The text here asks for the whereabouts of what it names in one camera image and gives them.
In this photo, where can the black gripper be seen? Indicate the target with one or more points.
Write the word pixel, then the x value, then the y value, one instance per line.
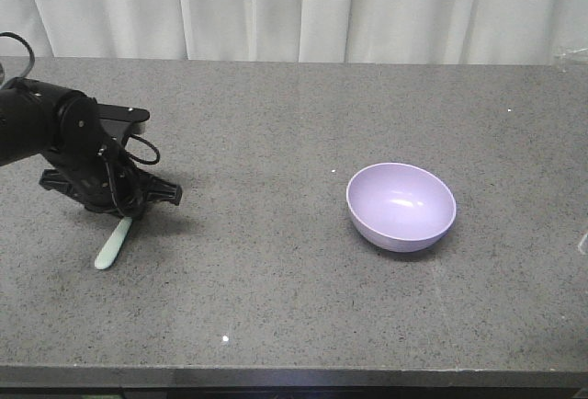
pixel 91 166

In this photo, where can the pale green plastic spoon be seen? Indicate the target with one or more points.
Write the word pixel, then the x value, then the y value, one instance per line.
pixel 110 249

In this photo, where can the lilac plastic bowl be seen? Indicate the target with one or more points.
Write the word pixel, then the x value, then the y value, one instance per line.
pixel 400 208

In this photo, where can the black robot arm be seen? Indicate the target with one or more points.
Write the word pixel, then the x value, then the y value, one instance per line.
pixel 29 119

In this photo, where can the white pleated curtain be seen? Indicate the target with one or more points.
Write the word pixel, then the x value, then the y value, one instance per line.
pixel 331 31

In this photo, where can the clear plastic wrap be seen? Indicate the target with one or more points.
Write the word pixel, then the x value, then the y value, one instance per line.
pixel 568 57

